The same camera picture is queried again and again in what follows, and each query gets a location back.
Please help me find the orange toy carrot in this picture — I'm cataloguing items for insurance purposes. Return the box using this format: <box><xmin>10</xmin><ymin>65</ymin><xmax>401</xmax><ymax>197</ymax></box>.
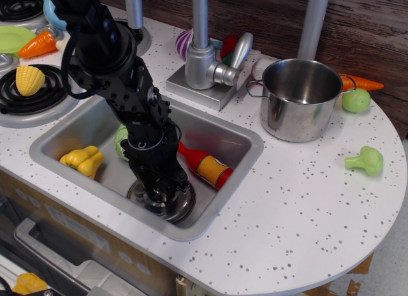
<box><xmin>339</xmin><ymin>73</ymin><xmax>384</xmax><ymax>91</ymax></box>
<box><xmin>18</xmin><ymin>31</ymin><xmax>57</xmax><ymax>59</ymax></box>

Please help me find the front left stove burner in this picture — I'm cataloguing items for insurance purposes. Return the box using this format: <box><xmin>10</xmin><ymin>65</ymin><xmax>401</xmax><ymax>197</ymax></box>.
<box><xmin>1</xmin><ymin>64</ymin><xmax>78</xmax><ymax>128</ymax></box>

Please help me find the pink white toy slice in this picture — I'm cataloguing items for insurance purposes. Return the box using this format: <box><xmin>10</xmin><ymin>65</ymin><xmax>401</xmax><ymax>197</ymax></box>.
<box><xmin>251</xmin><ymin>59</ymin><xmax>274</xmax><ymax>80</ymax></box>

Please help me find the yellow toy on floor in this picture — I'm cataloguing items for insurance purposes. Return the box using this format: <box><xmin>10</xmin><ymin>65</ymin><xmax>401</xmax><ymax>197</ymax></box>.
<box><xmin>12</xmin><ymin>273</ymin><xmax>48</xmax><ymax>295</ymax></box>

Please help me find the toy oven door handle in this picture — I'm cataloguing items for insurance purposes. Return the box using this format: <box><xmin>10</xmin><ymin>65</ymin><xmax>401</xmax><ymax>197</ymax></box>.
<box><xmin>13</xmin><ymin>218</ymin><xmax>91</xmax><ymax>295</ymax></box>

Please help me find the grey toy sink basin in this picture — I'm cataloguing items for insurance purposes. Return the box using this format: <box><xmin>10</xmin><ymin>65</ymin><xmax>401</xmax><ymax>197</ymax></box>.
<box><xmin>29</xmin><ymin>96</ymin><xmax>263</xmax><ymax>241</ymax></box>

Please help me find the red toy ketchup bottle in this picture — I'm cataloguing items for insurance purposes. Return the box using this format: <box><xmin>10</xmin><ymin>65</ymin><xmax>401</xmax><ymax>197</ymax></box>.
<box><xmin>178</xmin><ymin>142</ymin><xmax>233</xmax><ymax>190</ymax></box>

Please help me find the purple striped toy onion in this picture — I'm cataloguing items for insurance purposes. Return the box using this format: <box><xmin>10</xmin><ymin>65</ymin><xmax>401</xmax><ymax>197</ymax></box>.
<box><xmin>175</xmin><ymin>28</ymin><xmax>194</xmax><ymax>60</ymax></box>

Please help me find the silver toy faucet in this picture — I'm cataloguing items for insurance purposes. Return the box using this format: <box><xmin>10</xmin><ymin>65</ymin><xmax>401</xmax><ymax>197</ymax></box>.
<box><xmin>166</xmin><ymin>0</ymin><xmax>253</xmax><ymax>111</ymax></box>

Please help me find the green toy apple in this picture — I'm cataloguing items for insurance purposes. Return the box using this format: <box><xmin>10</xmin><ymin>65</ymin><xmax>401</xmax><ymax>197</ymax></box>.
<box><xmin>342</xmin><ymin>88</ymin><xmax>371</xmax><ymax>113</ymax></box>

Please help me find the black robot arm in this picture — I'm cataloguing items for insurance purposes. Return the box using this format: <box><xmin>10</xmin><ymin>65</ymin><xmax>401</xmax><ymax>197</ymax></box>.
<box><xmin>51</xmin><ymin>0</ymin><xmax>189</xmax><ymax>204</ymax></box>

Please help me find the back left stove burner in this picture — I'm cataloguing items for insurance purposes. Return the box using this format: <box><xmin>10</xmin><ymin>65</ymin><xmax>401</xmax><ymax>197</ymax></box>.
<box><xmin>1</xmin><ymin>0</ymin><xmax>48</xmax><ymax>30</ymax></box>

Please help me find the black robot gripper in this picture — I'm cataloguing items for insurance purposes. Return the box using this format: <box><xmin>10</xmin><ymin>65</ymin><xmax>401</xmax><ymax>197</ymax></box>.
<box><xmin>122</xmin><ymin>135</ymin><xmax>188</xmax><ymax>202</ymax></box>

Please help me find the grey right support post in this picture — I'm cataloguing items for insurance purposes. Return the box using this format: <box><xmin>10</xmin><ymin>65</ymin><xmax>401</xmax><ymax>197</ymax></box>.
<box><xmin>297</xmin><ymin>0</ymin><xmax>329</xmax><ymax>60</ymax></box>

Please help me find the yellow toy bell pepper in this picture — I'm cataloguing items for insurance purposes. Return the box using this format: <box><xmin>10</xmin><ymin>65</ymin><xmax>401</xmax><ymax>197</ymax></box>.
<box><xmin>59</xmin><ymin>145</ymin><xmax>105</xmax><ymax>179</ymax></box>

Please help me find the stainless steel pot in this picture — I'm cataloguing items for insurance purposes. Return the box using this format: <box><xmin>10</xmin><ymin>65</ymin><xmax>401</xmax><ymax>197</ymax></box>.
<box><xmin>246</xmin><ymin>59</ymin><xmax>357</xmax><ymax>143</ymax></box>

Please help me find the red toy pepper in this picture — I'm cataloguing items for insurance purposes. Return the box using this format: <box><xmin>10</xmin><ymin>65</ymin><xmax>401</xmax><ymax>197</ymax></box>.
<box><xmin>220</xmin><ymin>34</ymin><xmax>238</xmax><ymax>66</ymax></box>

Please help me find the steel pot lid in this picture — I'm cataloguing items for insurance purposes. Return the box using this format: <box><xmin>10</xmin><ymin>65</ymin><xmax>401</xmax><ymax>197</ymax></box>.
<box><xmin>127</xmin><ymin>179</ymin><xmax>196</xmax><ymax>224</ymax></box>

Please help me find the green toy cabbage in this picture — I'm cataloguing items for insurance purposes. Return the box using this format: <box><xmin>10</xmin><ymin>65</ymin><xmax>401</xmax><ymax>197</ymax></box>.
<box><xmin>114</xmin><ymin>124</ymin><xmax>129</xmax><ymax>161</ymax></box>

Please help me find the orange toy carrot left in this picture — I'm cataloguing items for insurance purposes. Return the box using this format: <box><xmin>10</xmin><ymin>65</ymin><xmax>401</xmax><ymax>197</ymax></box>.
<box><xmin>18</xmin><ymin>31</ymin><xmax>57</xmax><ymax>59</ymax></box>

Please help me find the green toy plate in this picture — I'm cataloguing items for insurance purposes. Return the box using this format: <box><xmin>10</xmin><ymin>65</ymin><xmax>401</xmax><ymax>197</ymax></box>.
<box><xmin>0</xmin><ymin>26</ymin><xmax>36</xmax><ymax>55</ymax></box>

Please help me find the grey support post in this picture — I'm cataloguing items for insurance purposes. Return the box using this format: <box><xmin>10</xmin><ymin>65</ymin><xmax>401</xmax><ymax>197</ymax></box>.
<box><xmin>125</xmin><ymin>0</ymin><xmax>144</xmax><ymax>29</ymax></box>
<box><xmin>297</xmin><ymin>0</ymin><xmax>329</xmax><ymax>60</ymax></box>

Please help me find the orange toy carrot right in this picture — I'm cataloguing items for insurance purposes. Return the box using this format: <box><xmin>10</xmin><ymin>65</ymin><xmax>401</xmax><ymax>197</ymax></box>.
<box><xmin>339</xmin><ymin>73</ymin><xmax>384</xmax><ymax>91</ymax></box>

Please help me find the cream toy milk jug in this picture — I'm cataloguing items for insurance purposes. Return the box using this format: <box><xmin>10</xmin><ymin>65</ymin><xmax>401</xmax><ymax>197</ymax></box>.
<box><xmin>55</xmin><ymin>39</ymin><xmax>69</xmax><ymax>53</ymax></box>

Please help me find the green toy broccoli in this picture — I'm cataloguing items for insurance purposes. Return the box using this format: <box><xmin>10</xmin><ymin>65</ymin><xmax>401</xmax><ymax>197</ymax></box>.
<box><xmin>345</xmin><ymin>145</ymin><xmax>384</xmax><ymax>177</ymax></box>

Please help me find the blue toy bowl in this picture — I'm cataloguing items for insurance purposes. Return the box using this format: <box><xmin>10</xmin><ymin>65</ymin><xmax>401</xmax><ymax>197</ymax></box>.
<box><xmin>43</xmin><ymin>0</ymin><xmax>67</xmax><ymax>31</ymax></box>

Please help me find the yellow toy corn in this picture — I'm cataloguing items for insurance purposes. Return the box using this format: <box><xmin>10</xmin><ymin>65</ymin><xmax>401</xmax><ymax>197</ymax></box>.
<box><xmin>15</xmin><ymin>65</ymin><xmax>45</xmax><ymax>96</ymax></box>

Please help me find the black cable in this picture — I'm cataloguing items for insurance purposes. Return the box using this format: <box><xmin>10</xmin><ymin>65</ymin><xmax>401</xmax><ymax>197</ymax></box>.
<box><xmin>60</xmin><ymin>24</ymin><xmax>103</xmax><ymax>101</ymax></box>

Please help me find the grey left support post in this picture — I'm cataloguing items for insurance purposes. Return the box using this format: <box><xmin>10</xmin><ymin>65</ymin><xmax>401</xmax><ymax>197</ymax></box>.
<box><xmin>125</xmin><ymin>0</ymin><xmax>144</xmax><ymax>29</ymax></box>

